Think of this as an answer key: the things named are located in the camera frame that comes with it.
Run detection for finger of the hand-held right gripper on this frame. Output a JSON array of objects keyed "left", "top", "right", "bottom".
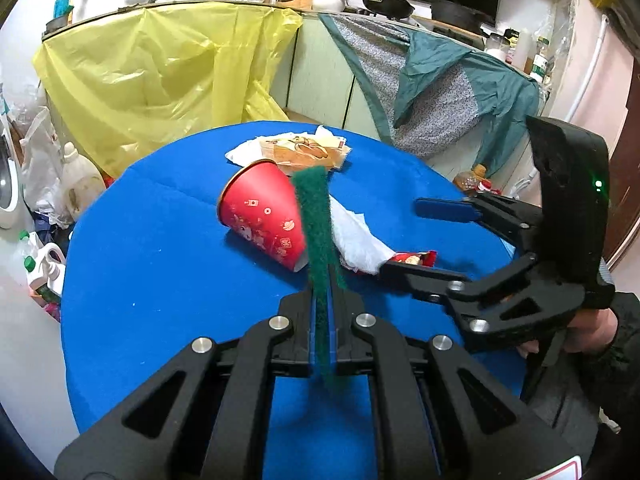
[
  {"left": 378, "top": 254, "right": 588, "bottom": 353},
  {"left": 414, "top": 192, "right": 546, "bottom": 257}
]

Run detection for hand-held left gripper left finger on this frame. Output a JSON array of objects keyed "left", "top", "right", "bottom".
[{"left": 54, "top": 287, "right": 321, "bottom": 480}]

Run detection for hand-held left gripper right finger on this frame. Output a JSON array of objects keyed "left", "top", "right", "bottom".
[{"left": 327, "top": 285, "right": 583, "bottom": 480}]

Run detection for red snack wrapper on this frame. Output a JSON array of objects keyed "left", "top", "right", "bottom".
[{"left": 340, "top": 250, "right": 438, "bottom": 276}]

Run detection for white paper tissue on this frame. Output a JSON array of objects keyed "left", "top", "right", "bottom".
[
  {"left": 224, "top": 137, "right": 266, "bottom": 166},
  {"left": 330, "top": 202, "right": 396, "bottom": 276}
]

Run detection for green scouring pad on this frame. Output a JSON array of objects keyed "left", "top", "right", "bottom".
[{"left": 291, "top": 166, "right": 348, "bottom": 391}]

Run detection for red paper cup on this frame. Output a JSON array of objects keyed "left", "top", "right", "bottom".
[{"left": 217, "top": 159, "right": 308, "bottom": 273}]

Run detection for yellow snack wrapper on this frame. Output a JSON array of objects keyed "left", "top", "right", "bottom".
[{"left": 260, "top": 125, "right": 353, "bottom": 173}]

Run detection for person's right hand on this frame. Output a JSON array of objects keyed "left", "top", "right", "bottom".
[{"left": 517, "top": 306, "right": 621, "bottom": 359}]

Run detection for cooking oil bottle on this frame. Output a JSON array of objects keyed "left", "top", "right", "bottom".
[{"left": 454, "top": 164, "right": 503, "bottom": 196}]

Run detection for brown wooden door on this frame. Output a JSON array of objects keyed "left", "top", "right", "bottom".
[{"left": 605, "top": 45, "right": 640, "bottom": 266}]

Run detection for grey cloth with teal trim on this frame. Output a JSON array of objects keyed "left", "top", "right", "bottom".
[{"left": 320, "top": 12, "right": 541, "bottom": 178}]

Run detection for bottle with green label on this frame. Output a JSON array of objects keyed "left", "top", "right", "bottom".
[{"left": 530, "top": 37, "right": 551, "bottom": 83}]

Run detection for white pipe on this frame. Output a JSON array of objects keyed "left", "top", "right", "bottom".
[{"left": 550, "top": 10, "right": 611, "bottom": 121}]

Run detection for white plastic bottle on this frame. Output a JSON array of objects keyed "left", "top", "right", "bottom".
[{"left": 512, "top": 27, "right": 533, "bottom": 73}]

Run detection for white jar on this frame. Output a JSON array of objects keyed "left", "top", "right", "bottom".
[{"left": 485, "top": 35, "right": 511, "bottom": 63}]

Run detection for pale green cabinet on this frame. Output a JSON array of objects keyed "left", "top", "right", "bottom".
[{"left": 270, "top": 22, "right": 381, "bottom": 138}]

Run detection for black wok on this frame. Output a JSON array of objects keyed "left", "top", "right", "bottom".
[{"left": 430, "top": 0, "right": 488, "bottom": 33}]

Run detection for white detergent jug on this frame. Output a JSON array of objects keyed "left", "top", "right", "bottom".
[{"left": 30, "top": 242, "right": 68, "bottom": 281}]

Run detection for beige detergent jug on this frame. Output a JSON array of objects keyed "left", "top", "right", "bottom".
[{"left": 60, "top": 141, "right": 107, "bottom": 221}]

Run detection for white bottle with green cap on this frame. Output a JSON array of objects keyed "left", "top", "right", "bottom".
[{"left": 22, "top": 255, "right": 66, "bottom": 306}]

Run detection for yellow plastic sheet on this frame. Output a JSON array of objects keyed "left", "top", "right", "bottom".
[{"left": 32, "top": 1, "right": 303, "bottom": 178}]

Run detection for white plastic bag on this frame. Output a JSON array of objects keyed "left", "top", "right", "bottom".
[{"left": 20, "top": 107, "right": 63, "bottom": 211}]

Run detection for white washing machine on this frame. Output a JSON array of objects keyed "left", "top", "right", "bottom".
[{"left": 0, "top": 110, "right": 26, "bottom": 231}]

